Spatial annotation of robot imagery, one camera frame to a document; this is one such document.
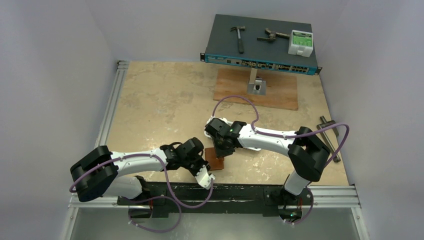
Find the plywood base board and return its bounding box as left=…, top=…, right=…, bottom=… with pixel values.
left=213, top=68, right=299, bottom=111

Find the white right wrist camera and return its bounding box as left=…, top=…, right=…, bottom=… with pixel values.
left=210, top=116, right=228, bottom=123

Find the white green electrical module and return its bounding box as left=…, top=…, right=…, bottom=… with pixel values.
left=288, top=30, right=314, bottom=58

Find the white plastic basket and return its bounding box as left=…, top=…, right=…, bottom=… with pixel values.
left=203, top=131, right=261, bottom=151

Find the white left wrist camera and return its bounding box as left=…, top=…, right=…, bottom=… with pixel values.
left=195, top=165, right=216, bottom=190

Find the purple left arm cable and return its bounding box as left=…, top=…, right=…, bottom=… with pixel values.
left=69, top=153, right=215, bottom=210

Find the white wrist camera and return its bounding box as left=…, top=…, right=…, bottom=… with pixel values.
left=210, top=116, right=228, bottom=123
left=195, top=165, right=216, bottom=190

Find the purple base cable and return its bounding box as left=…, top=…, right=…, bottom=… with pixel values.
left=128, top=195, right=185, bottom=233

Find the blue network switch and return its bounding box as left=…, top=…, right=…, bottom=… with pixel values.
left=200, top=14, right=322, bottom=76

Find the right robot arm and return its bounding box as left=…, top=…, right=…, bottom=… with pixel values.
left=204, top=117, right=331, bottom=204

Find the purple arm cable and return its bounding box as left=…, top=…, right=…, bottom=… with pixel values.
left=211, top=95, right=351, bottom=167
left=69, top=153, right=215, bottom=210

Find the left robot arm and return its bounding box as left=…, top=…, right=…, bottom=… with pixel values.
left=69, top=137, right=215, bottom=205

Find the aluminium frame rail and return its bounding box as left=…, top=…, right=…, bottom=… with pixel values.
left=94, top=60, right=130, bottom=148

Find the metal T-handle tool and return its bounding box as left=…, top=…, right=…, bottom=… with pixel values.
left=316, top=115, right=342, bottom=163

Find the brown leather card holder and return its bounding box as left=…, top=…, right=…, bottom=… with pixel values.
left=204, top=147, right=225, bottom=171

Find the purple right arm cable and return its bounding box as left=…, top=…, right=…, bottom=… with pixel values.
left=211, top=95, right=351, bottom=167

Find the silver metal stand bracket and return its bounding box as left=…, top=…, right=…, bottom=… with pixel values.
left=247, top=68, right=267, bottom=96

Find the small hammer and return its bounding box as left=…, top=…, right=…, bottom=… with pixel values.
left=230, top=26, right=246, bottom=54

